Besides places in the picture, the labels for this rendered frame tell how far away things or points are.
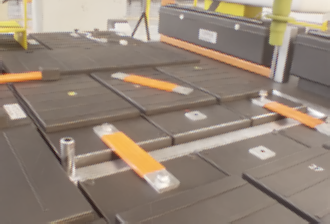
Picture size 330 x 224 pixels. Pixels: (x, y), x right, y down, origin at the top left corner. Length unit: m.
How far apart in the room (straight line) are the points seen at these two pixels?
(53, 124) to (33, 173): 0.13
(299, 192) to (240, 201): 0.06
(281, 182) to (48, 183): 0.22
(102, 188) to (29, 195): 0.07
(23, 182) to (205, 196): 0.16
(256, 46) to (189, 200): 0.56
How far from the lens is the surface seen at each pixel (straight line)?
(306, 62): 0.74
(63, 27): 4.87
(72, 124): 0.46
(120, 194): 0.33
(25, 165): 0.35
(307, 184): 0.37
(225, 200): 0.32
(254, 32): 0.82
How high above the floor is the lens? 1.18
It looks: 19 degrees down
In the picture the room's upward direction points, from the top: 4 degrees clockwise
